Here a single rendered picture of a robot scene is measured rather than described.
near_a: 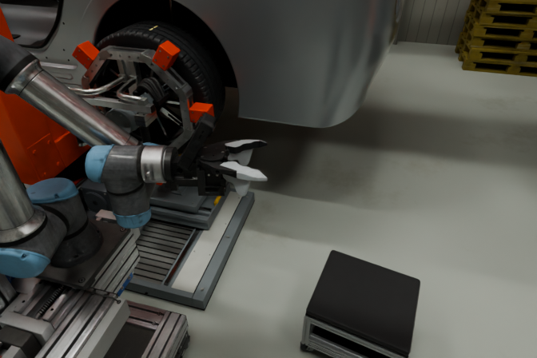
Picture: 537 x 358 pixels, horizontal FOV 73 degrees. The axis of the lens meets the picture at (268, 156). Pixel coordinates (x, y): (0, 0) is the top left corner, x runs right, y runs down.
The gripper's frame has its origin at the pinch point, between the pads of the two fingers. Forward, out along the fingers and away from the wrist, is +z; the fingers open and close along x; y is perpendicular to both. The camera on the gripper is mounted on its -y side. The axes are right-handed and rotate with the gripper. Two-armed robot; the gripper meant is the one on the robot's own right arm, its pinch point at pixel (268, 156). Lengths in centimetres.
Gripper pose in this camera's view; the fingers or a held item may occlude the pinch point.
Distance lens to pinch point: 72.3
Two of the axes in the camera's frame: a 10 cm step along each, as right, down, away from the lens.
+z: 10.0, 0.1, 0.1
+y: -0.2, 8.9, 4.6
